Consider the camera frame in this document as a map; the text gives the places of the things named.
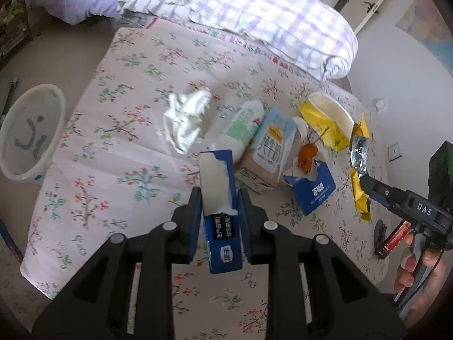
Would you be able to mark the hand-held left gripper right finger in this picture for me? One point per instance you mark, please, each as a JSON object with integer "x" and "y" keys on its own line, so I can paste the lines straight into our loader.
{"x": 244, "y": 219}

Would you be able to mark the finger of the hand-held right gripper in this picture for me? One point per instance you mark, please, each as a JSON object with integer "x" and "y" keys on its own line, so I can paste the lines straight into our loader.
{"x": 378, "y": 189}

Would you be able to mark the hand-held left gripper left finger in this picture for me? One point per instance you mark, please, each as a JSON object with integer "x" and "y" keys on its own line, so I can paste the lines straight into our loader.
{"x": 195, "y": 219}

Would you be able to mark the yellow foil snack wrapper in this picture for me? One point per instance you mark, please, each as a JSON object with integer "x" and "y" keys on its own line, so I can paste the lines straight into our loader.
{"x": 357, "y": 194}

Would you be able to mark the blue and white carton box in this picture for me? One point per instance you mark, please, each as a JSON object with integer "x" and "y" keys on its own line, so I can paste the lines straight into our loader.
{"x": 216, "y": 173}

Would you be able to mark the torn blue tissue box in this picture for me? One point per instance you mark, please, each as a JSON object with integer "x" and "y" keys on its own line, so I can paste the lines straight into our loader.
{"x": 315, "y": 191}

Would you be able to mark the blue and brown milk carton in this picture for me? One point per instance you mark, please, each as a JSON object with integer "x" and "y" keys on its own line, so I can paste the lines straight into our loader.
{"x": 269, "y": 148}

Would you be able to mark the orange fruit peel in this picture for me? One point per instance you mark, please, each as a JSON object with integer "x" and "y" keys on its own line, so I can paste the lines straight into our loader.
{"x": 306, "y": 156}

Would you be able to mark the yellow paper bowl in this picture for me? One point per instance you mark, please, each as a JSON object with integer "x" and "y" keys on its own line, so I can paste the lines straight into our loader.
{"x": 320, "y": 122}

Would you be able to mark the white bottle with green label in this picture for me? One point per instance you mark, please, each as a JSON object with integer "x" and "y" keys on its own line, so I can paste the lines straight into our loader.
{"x": 240, "y": 124}

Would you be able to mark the white tissue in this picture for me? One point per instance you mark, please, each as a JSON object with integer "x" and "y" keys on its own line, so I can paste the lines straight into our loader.
{"x": 184, "y": 113}

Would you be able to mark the white plastic waste bin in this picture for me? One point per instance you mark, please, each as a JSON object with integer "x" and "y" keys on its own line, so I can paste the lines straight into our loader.
{"x": 32, "y": 124}

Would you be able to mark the person's right hand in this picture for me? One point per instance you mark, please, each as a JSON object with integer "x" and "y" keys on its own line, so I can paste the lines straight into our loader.
{"x": 407, "y": 262}

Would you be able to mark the red and black small pack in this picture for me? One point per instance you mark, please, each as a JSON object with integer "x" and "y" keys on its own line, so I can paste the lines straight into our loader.
{"x": 391, "y": 241}

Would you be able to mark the blue strip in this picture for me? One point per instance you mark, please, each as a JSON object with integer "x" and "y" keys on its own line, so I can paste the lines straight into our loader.
{"x": 9, "y": 241}

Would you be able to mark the plaid quilt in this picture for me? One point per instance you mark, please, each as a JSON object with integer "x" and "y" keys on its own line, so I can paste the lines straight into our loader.
{"x": 254, "y": 14}

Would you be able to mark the cluttered shelf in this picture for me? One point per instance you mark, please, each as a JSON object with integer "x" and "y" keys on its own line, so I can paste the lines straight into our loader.
{"x": 14, "y": 17}

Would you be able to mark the grey square wall outlet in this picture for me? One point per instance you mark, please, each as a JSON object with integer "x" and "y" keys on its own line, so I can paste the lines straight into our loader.
{"x": 395, "y": 151}

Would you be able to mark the small white wall outlet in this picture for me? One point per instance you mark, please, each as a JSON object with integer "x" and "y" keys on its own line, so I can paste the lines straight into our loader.
{"x": 380, "y": 105}

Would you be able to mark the wall poster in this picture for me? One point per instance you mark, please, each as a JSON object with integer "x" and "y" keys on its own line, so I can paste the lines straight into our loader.
{"x": 428, "y": 32}

